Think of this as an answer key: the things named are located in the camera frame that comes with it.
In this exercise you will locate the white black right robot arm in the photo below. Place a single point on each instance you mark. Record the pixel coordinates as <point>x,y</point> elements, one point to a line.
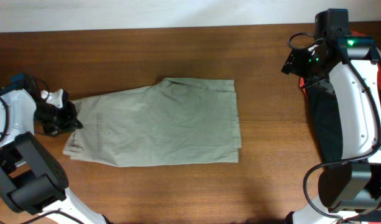
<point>340,75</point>

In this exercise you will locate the black garment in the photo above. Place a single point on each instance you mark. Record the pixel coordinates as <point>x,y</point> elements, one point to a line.
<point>326,121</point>

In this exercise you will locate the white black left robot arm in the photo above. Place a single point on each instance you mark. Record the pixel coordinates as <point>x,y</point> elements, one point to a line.
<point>31,179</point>

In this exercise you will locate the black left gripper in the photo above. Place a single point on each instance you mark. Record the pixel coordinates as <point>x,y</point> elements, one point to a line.
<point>71,124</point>

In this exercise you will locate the khaki green shorts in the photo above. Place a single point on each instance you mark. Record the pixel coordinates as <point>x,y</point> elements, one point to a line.
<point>178,121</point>

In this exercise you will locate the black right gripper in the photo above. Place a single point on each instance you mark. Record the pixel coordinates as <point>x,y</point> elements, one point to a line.
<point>294,61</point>

